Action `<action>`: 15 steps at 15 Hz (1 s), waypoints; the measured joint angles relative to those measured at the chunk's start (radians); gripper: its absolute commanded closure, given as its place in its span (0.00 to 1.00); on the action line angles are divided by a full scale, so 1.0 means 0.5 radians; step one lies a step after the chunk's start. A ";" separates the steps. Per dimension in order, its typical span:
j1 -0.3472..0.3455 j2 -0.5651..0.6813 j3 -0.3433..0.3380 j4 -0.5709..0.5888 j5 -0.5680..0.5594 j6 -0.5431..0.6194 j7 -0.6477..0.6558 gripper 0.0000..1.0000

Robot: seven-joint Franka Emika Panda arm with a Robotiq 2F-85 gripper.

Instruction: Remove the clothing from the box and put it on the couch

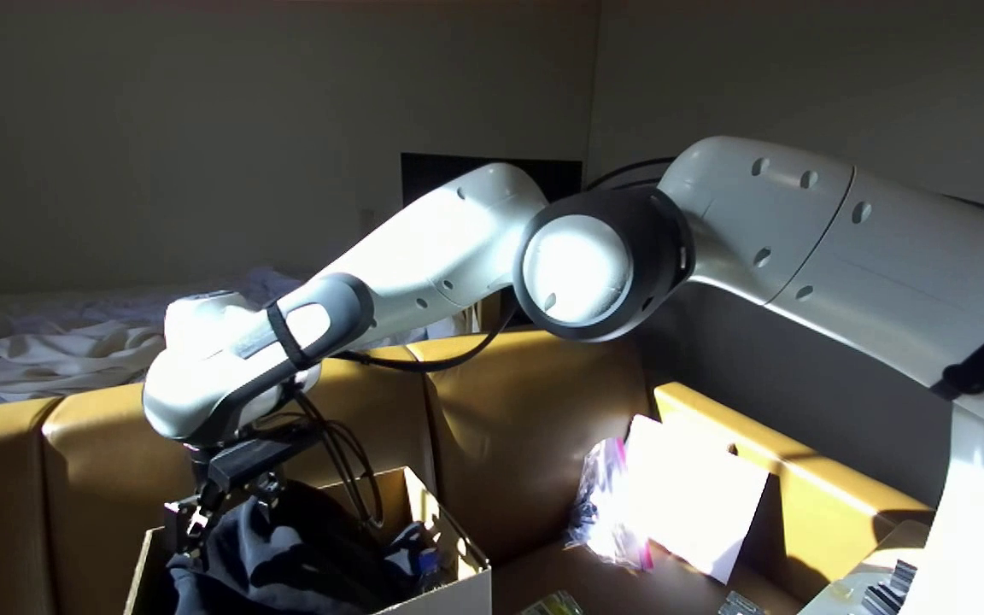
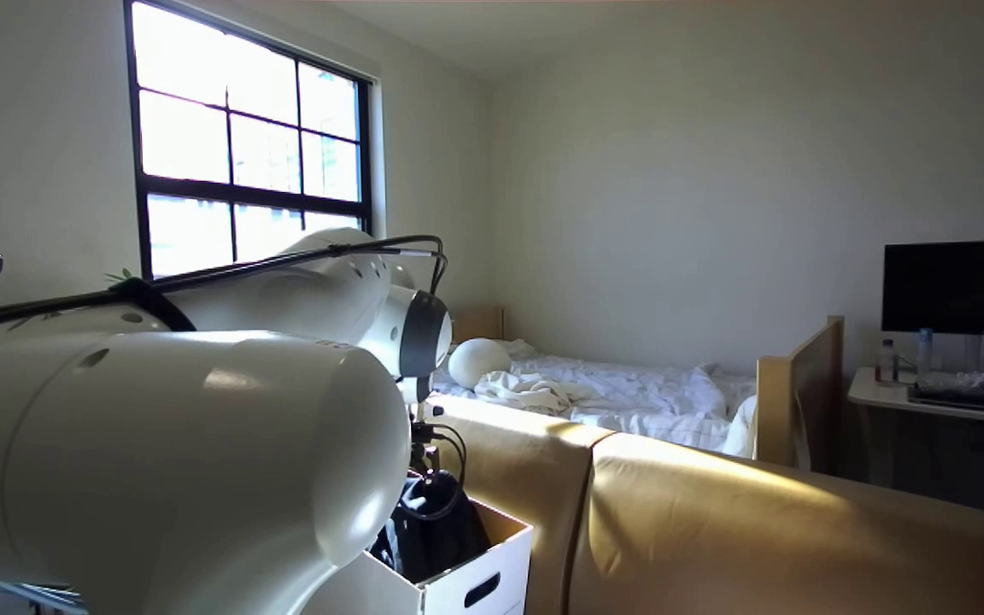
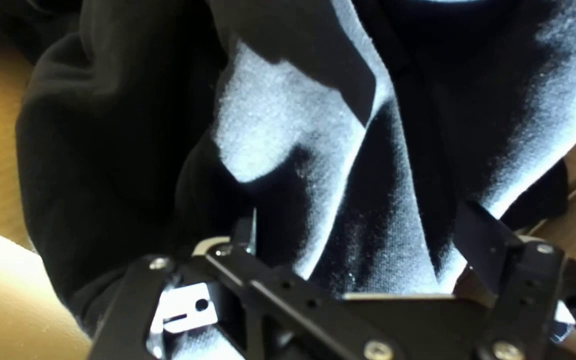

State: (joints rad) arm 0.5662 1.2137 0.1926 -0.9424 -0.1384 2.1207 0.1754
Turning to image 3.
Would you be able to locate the dark navy fleece clothing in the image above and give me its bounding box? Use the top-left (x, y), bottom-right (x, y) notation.
top-left (14, 0), bottom-right (576, 337)

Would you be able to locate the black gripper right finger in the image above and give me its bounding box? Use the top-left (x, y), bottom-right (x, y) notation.
top-left (451, 199), bottom-right (576, 360)

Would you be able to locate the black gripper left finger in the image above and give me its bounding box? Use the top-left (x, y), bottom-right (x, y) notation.
top-left (87, 208), bottom-right (345, 360)

